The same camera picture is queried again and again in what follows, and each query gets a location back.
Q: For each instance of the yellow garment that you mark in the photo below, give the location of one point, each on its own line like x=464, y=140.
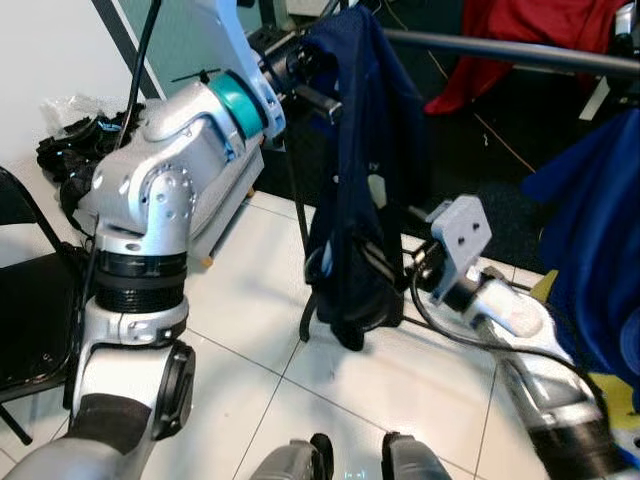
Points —
x=615, y=400

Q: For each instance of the grey robot leg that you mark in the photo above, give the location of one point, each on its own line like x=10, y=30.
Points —
x=410, y=460
x=290, y=460

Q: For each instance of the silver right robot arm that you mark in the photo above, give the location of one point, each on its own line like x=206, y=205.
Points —
x=540, y=380

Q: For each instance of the clear plastic bag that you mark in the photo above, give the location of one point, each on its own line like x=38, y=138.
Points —
x=70, y=105

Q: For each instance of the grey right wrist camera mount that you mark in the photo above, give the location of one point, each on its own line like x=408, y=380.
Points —
x=460, y=235

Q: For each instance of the black folding chair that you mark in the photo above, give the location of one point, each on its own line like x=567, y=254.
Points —
x=30, y=320

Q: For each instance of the grey robot right leg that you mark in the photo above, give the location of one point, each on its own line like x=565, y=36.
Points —
x=410, y=460

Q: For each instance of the grey robot left leg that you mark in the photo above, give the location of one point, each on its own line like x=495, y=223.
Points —
x=290, y=460

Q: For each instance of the grey cushioned seat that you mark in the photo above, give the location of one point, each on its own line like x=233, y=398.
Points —
x=225, y=200

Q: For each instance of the royal blue garment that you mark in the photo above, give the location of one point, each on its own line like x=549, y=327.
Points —
x=600, y=250

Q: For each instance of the navy jacket with blue lining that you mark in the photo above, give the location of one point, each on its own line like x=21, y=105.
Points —
x=365, y=150

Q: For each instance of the red garment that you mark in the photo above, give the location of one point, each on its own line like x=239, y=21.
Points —
x=530, y=40

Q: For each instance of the black metal clothes rack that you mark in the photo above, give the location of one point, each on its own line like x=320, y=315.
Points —
x=500, y=51

